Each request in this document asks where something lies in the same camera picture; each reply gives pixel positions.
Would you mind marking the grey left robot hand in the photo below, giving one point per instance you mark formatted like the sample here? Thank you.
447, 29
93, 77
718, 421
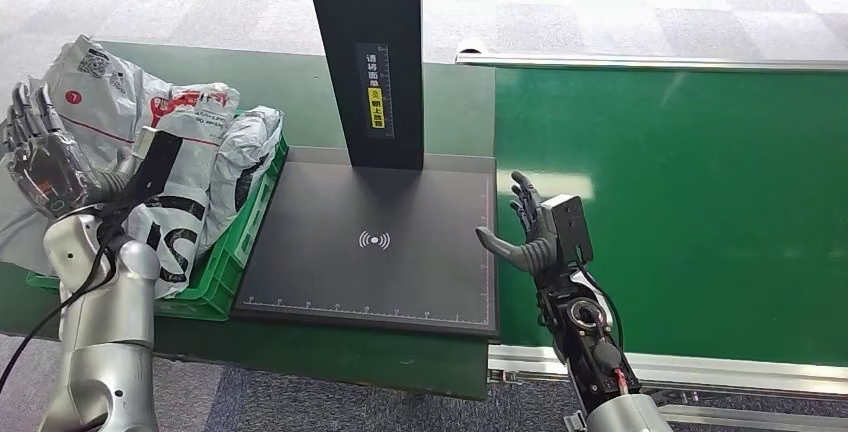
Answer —
53, 170

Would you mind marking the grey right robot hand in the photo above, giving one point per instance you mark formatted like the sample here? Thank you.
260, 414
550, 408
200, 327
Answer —
540, 250

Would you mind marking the grey courier bag black letters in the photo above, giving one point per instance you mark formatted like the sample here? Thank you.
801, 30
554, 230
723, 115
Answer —
119, 104

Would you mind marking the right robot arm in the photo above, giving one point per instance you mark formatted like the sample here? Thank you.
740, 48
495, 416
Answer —
590, 349

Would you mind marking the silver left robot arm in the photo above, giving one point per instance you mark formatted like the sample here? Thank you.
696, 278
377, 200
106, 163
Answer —
106, 323

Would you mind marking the green conveyor belt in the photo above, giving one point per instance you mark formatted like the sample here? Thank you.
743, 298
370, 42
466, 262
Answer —
729, 217

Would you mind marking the green plastic crate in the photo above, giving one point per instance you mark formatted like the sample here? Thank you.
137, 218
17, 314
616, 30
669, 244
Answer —
218, 283

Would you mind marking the yellow warning sticker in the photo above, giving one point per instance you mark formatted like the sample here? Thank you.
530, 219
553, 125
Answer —
376, 108

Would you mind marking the black scanner column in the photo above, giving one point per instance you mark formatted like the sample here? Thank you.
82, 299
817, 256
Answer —
344, 18

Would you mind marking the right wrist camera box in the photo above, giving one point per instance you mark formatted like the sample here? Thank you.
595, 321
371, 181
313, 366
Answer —
570, 227

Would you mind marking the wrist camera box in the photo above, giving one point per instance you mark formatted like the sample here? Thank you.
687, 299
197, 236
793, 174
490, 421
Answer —
156, 164
570, 227

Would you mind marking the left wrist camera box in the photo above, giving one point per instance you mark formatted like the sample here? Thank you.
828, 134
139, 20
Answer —
156, 164

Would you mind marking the black scanner base plate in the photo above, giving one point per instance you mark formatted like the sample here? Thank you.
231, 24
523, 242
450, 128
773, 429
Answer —
371, 283

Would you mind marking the silver conveyor side rail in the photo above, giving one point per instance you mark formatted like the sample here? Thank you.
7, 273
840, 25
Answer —
729, 376
662, 62

